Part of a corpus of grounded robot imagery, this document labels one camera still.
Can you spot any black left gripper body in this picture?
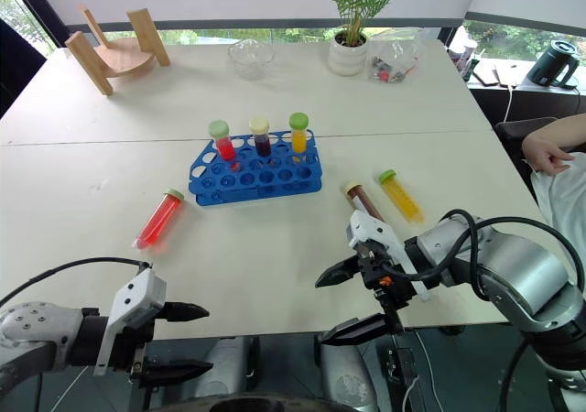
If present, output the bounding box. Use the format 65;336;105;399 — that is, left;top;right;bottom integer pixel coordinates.
109;302;168;385

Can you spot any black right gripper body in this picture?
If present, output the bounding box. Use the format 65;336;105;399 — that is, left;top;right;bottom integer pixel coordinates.
354;241;421;333

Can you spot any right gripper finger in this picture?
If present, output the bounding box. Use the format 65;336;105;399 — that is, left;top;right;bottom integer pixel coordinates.
314;253;366;289
318;312;391;347

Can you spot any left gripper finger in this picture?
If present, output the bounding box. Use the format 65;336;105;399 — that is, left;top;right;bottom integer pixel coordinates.
134;359;215;388
162;300;211;326

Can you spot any brown tube cream cap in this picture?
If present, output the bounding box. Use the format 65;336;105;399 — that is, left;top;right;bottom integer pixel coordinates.
343;180;386;224

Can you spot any yellow tube green cap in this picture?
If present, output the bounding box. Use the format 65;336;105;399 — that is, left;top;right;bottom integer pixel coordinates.
377;168;426;225

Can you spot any red tube green cap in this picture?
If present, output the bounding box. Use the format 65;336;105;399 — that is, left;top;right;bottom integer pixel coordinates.
207;119;239;172
131;187;186;254

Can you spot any blue test tube rack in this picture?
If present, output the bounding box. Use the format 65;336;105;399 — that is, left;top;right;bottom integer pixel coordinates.
188;129;324;209

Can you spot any orange tube green cap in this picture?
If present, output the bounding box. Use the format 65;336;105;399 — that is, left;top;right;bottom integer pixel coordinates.
288;112;310;164

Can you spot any dark purple tube cream cap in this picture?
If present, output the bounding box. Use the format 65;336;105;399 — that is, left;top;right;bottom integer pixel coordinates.
248;116;274;159

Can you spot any person's bare hand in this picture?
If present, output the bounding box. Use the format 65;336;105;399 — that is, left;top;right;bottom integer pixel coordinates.
521;132;576;176

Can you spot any silver rounded robot leg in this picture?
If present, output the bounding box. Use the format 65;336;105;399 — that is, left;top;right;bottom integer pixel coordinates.
317;338;382;409
191;336;263;405

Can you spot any dark rounded robot body rim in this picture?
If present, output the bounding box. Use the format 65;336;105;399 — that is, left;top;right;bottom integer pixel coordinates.
148;394;370;412

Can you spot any white clothing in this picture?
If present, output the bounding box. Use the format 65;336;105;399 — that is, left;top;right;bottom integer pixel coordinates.
529;149;586;260

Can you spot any black chair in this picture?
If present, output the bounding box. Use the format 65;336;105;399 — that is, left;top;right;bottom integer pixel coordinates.
494;115;560;175

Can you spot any clear plastic bag with parts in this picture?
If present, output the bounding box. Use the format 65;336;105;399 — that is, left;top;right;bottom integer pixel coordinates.
365;35;420;85

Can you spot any white ribbed plant pot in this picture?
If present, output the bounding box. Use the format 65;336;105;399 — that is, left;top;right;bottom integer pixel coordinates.
327;30;370;77

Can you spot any clear glass bowl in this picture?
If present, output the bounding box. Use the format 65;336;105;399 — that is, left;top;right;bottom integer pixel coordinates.
227;38;277;81

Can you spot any wooden stand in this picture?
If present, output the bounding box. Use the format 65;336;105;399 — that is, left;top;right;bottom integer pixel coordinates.
64;4;172;97

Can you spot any dark green electric kettle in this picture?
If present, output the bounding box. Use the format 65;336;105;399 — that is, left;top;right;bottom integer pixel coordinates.
526;39;581;89

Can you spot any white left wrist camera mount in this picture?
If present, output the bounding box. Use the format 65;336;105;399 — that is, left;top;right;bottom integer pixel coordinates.
93;267;168;377

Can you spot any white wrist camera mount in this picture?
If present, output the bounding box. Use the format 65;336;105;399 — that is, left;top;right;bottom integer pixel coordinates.
345;209;434;304
93;267;168;377

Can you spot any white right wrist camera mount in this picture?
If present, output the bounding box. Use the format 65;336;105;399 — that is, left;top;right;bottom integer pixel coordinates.
345;209;434;304

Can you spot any black connector with white wire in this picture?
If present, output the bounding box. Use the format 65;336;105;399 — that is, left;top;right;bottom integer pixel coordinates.
385;329;446;412

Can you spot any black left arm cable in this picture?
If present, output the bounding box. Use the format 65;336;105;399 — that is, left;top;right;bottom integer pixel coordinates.
0;256;152;309

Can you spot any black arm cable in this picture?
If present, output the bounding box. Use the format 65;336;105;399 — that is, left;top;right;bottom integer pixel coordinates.
382;208;586;412
0;256;152;309

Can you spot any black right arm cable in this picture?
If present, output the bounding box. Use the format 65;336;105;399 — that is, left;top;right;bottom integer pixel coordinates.
382;208;586;412

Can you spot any white power cable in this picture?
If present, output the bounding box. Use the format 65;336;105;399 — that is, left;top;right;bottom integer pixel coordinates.
500;83;517;125

